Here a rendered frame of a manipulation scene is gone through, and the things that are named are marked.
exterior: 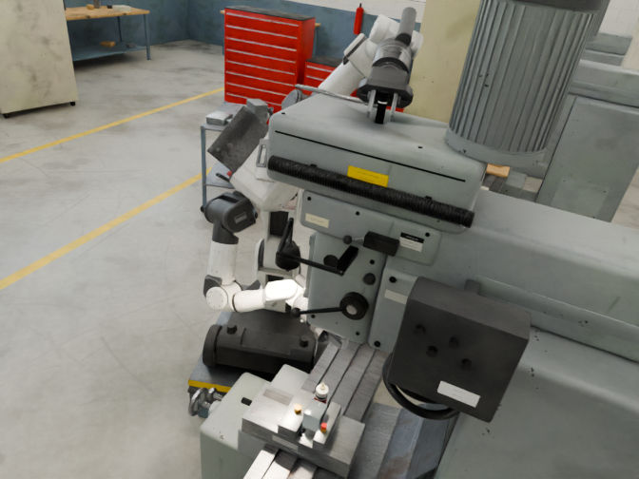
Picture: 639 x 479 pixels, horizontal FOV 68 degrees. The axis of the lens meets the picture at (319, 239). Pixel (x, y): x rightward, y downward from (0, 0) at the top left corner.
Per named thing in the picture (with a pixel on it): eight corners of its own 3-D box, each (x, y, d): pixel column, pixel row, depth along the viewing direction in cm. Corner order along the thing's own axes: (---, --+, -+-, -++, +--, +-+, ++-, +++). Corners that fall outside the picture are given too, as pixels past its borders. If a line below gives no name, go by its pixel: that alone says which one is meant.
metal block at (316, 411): (301, 426, 140) (303, 412, 137) (309, 411, 145) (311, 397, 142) (318, 432, 138) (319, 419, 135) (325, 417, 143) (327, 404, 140)
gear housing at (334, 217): (296, 227, 113) (300, 190, 108) (335, 191, 133) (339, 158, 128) (432, 271, 103) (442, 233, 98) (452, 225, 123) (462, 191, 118)
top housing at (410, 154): (261, 180, 110) (264, 112, 102) (309, 148, 131) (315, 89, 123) (461, 240, 96) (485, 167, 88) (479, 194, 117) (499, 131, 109)
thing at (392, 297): (364, 348, 122) (381, 267, 108) (391, 297, 141) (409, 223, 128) (435, 376, 116) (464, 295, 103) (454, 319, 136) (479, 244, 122)
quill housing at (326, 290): (300, 326, 131) (312, 228, 114) (330, 287, 147) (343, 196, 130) (364, 352, 125) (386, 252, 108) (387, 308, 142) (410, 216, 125)
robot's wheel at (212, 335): (215, 344, 245) (215, 315, 235) (224, 346, 245) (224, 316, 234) (202, 373, 228) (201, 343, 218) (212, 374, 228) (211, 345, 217)
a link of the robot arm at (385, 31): (360, 63, 114) (369, 32, 119) (399, 81, 116) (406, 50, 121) (381, 27, 104) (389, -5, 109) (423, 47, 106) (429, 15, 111)
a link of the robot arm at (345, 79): (395, 58, 145) (345, 105, 158) (366, 26, 142) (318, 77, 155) (390, 69, 136) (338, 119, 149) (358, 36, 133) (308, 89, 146)
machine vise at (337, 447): (241, 431, 145) (242, 408, 140) (263, 396, 158) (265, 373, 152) (346, 479, 136) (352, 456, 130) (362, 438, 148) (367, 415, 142)
